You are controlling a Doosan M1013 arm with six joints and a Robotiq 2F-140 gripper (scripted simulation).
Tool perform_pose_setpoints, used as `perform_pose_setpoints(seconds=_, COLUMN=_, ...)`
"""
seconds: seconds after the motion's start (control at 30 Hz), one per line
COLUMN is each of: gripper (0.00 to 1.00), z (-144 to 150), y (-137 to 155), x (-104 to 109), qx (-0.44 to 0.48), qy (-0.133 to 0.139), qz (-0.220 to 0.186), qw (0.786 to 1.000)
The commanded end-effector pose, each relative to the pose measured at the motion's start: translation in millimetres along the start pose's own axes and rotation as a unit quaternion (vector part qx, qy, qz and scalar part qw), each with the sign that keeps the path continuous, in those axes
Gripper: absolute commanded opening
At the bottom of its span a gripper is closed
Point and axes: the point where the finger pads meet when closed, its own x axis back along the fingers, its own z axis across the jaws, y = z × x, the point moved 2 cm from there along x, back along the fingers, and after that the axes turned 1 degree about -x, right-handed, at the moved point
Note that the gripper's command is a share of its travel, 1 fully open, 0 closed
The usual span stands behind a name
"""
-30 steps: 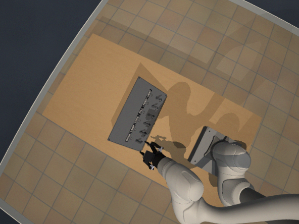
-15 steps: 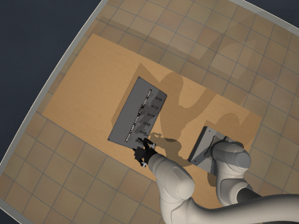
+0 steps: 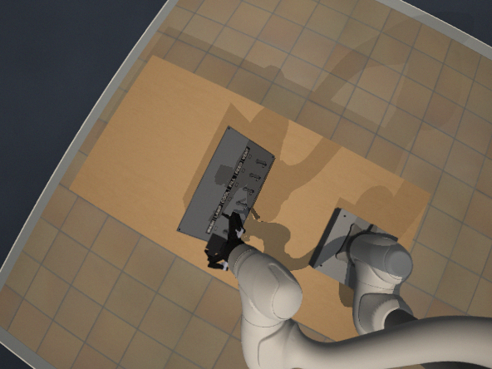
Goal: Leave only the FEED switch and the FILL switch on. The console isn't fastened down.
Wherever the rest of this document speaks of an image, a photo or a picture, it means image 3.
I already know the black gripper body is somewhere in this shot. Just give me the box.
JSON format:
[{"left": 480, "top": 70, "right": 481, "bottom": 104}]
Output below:
[{"left": 224, "top": 235, "right": 245, "bottom": 262}]

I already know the grey switch panel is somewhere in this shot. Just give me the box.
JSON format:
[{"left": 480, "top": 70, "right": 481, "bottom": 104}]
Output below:
[{"left": 176, "top": 126, "right": 275, "bottom": 242}]

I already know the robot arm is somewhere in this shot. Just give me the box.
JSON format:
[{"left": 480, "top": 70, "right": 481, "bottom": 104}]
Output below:
[{"left": 228, "top": 224, "right": 492, "bottom": 369}]

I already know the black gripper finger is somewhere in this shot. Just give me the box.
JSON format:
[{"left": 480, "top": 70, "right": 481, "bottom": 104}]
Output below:
[
  {"left": 222, "top": 212, "right": 246, "bottom": 243},
  {"left": 204, "top": 249, "right": 229, "bottom": 271}
]

